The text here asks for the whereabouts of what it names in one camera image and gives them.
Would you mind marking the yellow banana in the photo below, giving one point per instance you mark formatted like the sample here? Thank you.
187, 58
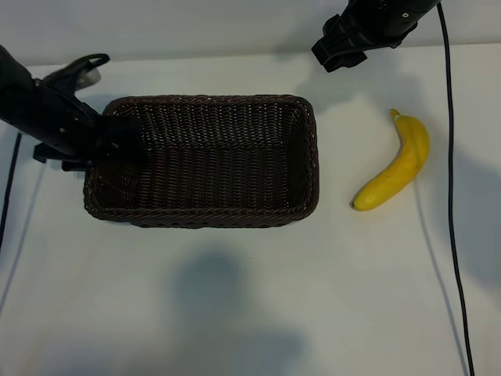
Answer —
407, 160

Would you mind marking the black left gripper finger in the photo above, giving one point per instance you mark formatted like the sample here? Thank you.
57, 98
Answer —
121, 126
125, 150

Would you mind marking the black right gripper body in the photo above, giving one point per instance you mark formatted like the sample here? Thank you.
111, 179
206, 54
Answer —
356, 31

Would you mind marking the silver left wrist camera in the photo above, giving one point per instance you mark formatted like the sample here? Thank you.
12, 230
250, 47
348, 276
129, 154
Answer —
84, 76

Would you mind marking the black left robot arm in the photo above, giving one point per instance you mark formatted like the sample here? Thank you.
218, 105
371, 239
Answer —
9, 82

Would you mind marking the dark brown wicker basket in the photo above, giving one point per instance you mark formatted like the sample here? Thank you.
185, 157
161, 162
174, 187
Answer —
215, 176

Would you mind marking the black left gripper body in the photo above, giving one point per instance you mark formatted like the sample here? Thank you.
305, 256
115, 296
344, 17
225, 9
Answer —
58, 125

